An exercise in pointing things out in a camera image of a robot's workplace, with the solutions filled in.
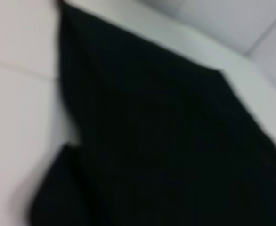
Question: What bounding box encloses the black shirt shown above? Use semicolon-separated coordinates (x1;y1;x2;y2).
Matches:
31;0;276;226

